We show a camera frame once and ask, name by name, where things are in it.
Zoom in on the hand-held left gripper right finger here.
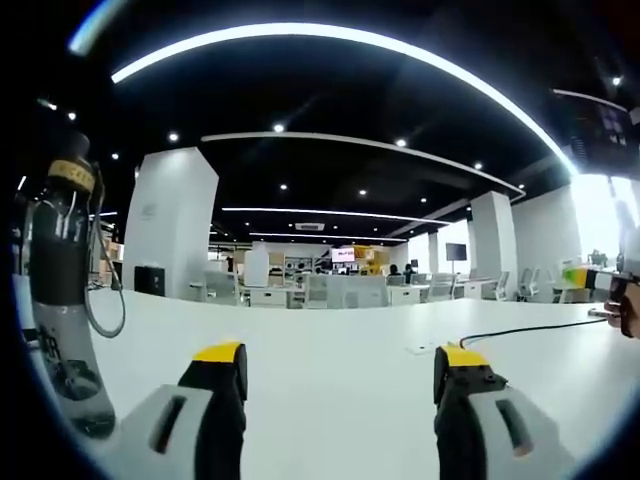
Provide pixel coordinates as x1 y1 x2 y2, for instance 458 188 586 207
433 344 581 480

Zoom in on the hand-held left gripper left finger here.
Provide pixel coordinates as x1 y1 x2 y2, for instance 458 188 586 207
107 341 249 480

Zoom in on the black data cable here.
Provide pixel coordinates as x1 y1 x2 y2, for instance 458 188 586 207
458 308 610 349

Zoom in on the white desk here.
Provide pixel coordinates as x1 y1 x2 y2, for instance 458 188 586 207
14 287 640 480

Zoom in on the white desk partition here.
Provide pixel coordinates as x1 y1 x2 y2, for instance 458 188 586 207
324 275 390 308

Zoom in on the white office chair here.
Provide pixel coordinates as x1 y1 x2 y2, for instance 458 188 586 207
517 267 542 302

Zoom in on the monitor on stand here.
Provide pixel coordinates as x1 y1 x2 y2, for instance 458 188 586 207
445 242 467 275

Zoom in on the yellow display shelf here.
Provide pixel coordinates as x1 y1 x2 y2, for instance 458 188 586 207
354 245 387 277

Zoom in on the dark translucent water bottle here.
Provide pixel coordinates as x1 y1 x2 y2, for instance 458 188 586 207
23 132 117 441

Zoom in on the long ceiling light strip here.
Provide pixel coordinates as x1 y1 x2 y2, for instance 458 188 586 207
110 21 580 176

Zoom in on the grey bottle carry cord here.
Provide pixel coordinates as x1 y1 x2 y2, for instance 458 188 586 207
83 162 127 337

